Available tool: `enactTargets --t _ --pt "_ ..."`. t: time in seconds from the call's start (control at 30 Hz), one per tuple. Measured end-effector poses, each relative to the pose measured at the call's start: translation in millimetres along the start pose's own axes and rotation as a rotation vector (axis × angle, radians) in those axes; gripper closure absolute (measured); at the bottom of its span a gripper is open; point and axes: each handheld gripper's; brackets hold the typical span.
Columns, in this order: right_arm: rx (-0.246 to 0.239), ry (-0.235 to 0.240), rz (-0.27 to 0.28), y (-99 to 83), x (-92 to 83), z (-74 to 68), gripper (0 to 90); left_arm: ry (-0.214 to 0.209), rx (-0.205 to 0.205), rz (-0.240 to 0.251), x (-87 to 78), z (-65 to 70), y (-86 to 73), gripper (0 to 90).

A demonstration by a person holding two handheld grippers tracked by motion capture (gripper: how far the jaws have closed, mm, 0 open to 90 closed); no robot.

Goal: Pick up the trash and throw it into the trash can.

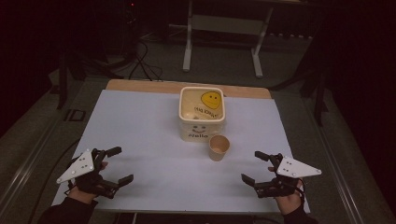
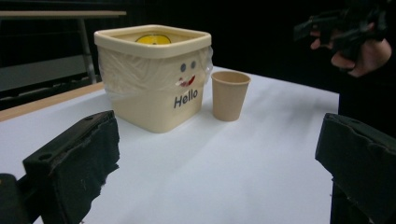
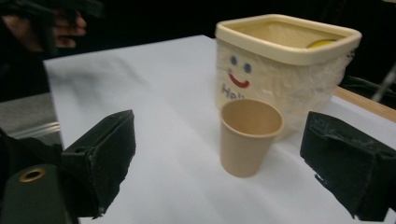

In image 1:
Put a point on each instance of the person's left hand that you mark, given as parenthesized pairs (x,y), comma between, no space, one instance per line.
(81,196)

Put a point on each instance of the dark metal stand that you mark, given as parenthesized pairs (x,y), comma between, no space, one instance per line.
(63,77)
(319,93)

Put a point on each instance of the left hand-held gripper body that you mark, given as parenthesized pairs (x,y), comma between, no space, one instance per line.
(82,166)

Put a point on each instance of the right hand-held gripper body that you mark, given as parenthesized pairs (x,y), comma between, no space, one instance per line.
(294,169)

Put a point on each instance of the white metal stand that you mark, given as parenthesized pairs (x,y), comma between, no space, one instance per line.
(224,25)

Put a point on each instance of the white table sheet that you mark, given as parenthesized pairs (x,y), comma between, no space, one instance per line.
(149,174)

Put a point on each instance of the cream square smiley bin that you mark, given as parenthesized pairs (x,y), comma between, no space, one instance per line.
(201,124)

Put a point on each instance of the black square floor bracket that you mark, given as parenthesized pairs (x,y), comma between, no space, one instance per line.
(74,115)

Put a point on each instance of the brown paper cup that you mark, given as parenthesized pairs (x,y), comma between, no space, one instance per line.
(219,147)

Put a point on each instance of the person's right hand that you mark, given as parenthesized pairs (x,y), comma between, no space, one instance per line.
(289,202)

